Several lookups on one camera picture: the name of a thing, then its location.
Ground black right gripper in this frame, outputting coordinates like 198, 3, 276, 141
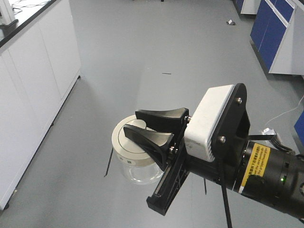
123, 107, 251, 216

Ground glass jar with beige lid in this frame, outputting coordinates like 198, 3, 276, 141
112, 115, 163, 185

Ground white cable on floor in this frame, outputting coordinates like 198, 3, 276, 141
263, 96, 304, 133

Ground blue lab cabinets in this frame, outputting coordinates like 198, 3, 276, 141
234, 0, 304, 76

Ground white lab bench cabinet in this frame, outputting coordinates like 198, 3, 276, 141
0, 0, 81, 210

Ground small debris on floor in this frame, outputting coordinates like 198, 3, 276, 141
226, 19, 236, 26

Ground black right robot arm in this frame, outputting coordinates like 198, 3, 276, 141
123, 108, 304, 227

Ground black cable bundle at wrist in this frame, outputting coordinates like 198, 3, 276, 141
247, 134, 295, 154

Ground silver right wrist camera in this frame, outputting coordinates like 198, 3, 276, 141
184, 85, 235, 162

